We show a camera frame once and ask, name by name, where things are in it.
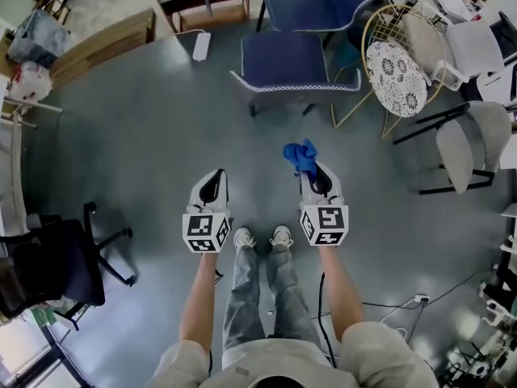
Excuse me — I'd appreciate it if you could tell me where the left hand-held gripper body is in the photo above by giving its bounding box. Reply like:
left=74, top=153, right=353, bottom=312
left=181, top=169, right=232, bottom=254

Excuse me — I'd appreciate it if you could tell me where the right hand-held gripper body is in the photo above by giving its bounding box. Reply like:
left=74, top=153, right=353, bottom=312
left=297, top=162, right=349, bottom=247

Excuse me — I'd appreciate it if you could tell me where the blue cloth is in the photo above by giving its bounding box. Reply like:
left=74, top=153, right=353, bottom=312
left=282, top=137, right=319, bottom=177

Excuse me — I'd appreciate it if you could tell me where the person's right forearm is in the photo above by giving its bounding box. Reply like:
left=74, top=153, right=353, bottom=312
left=318, top=243, right=367, bottom=344

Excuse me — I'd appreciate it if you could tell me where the person's left forearm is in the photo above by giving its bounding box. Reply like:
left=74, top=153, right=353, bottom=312
left=179, top=251, right=220, bottom=345

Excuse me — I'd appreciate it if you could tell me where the person's left white shoe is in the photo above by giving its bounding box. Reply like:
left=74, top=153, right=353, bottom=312
left=233, top=227, right=258, bottom=251

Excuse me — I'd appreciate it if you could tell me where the person's white shoe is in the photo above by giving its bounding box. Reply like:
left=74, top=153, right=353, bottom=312
left=233, top=227, right=258, bottom=251
left=269, top=224, right=295, bottom=250

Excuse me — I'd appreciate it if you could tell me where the person's right white shoe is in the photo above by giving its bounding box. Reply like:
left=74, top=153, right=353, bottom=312
left=269, top=224, right=295, bottom=250

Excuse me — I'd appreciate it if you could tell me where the person's left leg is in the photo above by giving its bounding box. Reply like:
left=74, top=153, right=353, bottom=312
left=223, top=244, right=267, bottom=353

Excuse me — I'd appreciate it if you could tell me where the person's leg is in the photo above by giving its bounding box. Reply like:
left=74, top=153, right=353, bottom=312
left=264, top=244, right=324, bottom=351
left=223, top=244, right=267, bottom=353

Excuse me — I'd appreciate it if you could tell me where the person's right leg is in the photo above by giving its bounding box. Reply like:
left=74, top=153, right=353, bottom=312
left=264, top=244, right=324, bottom=351

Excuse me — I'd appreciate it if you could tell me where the floral round cushion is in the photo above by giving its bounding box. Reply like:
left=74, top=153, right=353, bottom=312
left=365, top=41, right=428, bottom=119

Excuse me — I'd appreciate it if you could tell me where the person's beige sweatshirt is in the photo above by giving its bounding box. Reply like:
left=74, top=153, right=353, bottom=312
left=155, top=321, right=439, bottom=388

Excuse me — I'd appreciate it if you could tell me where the long white power strip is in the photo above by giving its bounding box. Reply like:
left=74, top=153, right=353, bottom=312
left=192, top=33, right=212, bottom=62

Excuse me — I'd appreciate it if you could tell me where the black office chair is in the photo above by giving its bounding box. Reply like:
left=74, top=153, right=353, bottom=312
left=0, top=202, right=138, bottom=331

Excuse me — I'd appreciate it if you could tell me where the navy shell chair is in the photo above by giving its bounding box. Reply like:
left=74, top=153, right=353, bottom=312
left=256, top=0, right=388, bottom=48

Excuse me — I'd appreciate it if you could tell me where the long wooden board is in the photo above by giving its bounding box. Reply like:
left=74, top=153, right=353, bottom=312
left=48, top=8, right=157, bottom=91

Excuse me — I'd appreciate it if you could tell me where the white desk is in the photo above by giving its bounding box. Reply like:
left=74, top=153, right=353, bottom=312
left=0, top=26, right=64, bottom=234

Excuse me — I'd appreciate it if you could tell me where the white swivel armchair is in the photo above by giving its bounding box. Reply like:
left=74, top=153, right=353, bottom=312
left=403, top=12, right=506, bottom=92

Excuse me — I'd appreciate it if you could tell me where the large window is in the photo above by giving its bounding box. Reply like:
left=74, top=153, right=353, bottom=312
left=0, top=321, right=82, bottom=388

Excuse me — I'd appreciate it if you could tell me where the grey marbled panel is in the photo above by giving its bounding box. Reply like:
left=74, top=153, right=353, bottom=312
left=6, top=9, right=72, bottom=68

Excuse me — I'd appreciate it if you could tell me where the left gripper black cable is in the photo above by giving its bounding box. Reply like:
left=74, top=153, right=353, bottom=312
left=206, top=270, right=225, bottom=378

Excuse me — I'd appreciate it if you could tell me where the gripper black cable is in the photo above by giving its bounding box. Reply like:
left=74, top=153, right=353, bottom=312
left=317, top=272, right=338, bottom=369
left=206, top=270, right=225, bottom=378

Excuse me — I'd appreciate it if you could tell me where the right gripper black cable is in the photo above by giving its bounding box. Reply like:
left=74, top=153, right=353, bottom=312
left=317, top=272, right=338, bottom=369

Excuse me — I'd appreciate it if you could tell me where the grey chair with black frame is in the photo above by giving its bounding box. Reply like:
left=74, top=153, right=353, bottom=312
left=393, top=101, right=513, bottom=196

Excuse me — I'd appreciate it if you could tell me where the black floor cable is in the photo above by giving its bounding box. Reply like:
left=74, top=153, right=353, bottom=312
left=363, top=271, right=498, bottom=310

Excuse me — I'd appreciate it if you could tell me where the gold wire chair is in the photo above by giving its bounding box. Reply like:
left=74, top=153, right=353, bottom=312
left=330, top=4, right=449, bottom=141

